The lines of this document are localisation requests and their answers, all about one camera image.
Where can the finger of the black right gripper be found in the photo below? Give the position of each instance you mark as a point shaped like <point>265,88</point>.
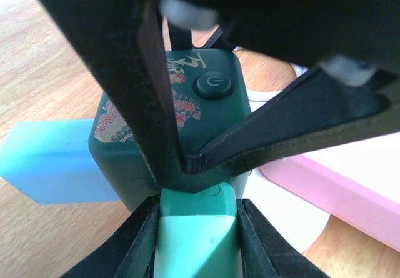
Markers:
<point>121,43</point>
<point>349,93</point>

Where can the light green plug adapter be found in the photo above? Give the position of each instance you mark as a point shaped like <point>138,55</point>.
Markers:
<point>198,234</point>

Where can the dark green cube socket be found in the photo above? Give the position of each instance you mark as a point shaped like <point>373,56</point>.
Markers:
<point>209,97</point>

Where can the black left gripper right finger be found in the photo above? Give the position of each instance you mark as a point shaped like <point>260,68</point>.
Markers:
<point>265,252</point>

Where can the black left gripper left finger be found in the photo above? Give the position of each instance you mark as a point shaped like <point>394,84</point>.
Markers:
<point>129,252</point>

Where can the light blue plug adapter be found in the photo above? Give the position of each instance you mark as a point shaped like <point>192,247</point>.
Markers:
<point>50,162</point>

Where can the pink triangular power strip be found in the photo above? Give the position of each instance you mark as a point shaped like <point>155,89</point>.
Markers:
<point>357,183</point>

